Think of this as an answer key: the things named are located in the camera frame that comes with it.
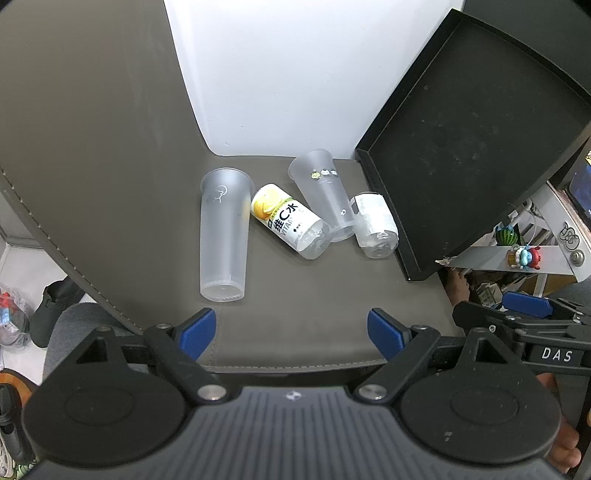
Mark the dark screen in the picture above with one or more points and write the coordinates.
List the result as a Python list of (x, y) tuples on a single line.
[(581, 185)]

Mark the clear plastic bag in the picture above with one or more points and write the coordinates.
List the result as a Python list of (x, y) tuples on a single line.
[(10, 318)]

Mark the grey fabric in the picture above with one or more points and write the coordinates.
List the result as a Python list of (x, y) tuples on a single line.
[(76, 330)]

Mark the frosted plastic cup with stickers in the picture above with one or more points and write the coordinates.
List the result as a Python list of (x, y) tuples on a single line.
[(323, 194)]

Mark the white shelf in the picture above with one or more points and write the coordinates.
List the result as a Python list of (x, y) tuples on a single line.
[(549, 230)]

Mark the dark grey leather desk mat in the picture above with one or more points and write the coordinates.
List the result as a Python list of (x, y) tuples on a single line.
[(115, 161)]

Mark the black shoe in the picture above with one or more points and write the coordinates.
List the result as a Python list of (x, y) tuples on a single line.
[(51, 314)]

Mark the white label plastic bottle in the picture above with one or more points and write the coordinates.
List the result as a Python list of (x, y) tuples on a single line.
[(374, 225)]

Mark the person's right hand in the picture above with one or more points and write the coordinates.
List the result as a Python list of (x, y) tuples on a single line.
[(565, 450)]

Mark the yellow label plastic bottle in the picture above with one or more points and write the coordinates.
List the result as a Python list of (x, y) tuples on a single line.
[(291, 220)]

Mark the black tray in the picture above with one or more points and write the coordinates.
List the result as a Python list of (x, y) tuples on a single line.
[(471, 138)]

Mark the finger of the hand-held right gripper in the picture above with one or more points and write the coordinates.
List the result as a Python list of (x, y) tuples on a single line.
[(475, 316), (526, 303)]

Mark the small colourful figurine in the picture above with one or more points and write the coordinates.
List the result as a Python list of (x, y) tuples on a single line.
[(524, 256)]

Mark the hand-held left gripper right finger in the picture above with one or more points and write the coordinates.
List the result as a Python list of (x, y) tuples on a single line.
[(384, 332)]

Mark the watermelon toy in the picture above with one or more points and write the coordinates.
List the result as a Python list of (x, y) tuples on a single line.
[(507, 237)]

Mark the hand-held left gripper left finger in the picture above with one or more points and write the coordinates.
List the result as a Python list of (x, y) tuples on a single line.
[(199, 330)]

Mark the tall frosted plastic cup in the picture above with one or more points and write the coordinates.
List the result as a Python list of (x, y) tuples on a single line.
[(222, 230)]

